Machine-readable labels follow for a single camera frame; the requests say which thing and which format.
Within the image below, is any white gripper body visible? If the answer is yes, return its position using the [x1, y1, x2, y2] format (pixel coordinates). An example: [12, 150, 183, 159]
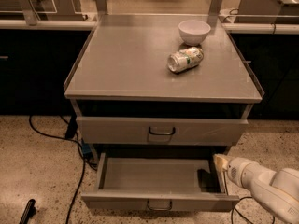
[227, 158, 264, 189]

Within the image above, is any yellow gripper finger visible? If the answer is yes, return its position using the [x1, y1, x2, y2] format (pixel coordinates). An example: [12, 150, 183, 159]
[213, 154, 233, 172]

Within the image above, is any grey drawer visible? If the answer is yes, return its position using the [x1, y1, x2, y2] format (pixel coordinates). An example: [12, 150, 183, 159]
[81, 153, 239, 212]
[77, 117, 248, 146]

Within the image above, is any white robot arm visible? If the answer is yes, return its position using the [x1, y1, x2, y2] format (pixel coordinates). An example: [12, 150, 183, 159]
[213, 154, 299, 224]

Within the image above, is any grey drawer cabinet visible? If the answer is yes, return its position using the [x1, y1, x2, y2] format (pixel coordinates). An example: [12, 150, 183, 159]
[65, 14, 263, 154]

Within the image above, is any grey top drawer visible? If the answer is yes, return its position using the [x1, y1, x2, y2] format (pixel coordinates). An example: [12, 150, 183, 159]
[77, 117, 248, 146]

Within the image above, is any crushed soda can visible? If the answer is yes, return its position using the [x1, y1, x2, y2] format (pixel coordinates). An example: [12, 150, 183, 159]
[167, 47, 204, 74]

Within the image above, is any white bowl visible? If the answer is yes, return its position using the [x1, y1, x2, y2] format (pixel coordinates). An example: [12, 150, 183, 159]
[178, 20, 211, 46]

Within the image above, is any white counter ledge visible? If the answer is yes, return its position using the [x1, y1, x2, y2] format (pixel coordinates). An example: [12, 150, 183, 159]
[0, 20, 299, 35]

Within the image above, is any black object on floor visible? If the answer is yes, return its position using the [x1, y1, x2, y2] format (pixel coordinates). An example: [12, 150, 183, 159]
[19, 199, 36, 224]

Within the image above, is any black cable right floor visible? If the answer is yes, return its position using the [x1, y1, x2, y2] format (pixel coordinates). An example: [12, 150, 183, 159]
[229, 195, 276, 224]

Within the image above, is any black cable floor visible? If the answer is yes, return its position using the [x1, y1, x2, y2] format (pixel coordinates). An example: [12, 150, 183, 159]
[229, 195, 276, 224]
[27, 115, 98, 224]

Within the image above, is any black cable left floor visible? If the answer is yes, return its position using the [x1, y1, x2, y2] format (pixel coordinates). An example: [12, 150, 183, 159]
[27, 115, 98, 224]

